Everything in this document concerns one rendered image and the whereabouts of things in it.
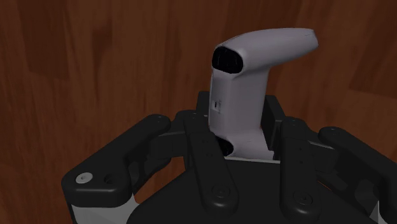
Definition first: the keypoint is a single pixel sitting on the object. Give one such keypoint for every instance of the white game controller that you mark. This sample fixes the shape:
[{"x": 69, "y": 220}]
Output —
[{"x": 240, "y": 90}]

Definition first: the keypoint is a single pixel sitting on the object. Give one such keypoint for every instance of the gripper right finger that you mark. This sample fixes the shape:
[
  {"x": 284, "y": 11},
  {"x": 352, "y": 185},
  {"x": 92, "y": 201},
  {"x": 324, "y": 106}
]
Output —
[{"x": 310, "y": 149}]

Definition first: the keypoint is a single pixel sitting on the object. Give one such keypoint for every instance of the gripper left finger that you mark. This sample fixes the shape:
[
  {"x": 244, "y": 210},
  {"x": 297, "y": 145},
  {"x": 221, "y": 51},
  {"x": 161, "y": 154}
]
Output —
[{"x": 149, "y": 145}]

